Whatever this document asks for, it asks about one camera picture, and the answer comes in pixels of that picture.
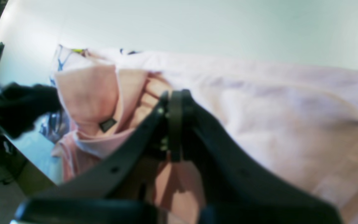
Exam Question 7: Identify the pink T-shirt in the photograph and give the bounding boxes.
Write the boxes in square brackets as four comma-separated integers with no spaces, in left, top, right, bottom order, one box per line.
[52,45,358,224]

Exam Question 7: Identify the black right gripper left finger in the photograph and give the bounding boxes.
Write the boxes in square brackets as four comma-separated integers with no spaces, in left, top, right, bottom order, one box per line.
[14,92,183,224]

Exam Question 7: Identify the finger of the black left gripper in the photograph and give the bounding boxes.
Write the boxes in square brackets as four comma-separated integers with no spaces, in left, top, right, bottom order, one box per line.
[0,83,62,139]

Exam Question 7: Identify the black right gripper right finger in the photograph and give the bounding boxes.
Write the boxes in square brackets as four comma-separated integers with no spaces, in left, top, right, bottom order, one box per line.
[182,90,342,224]

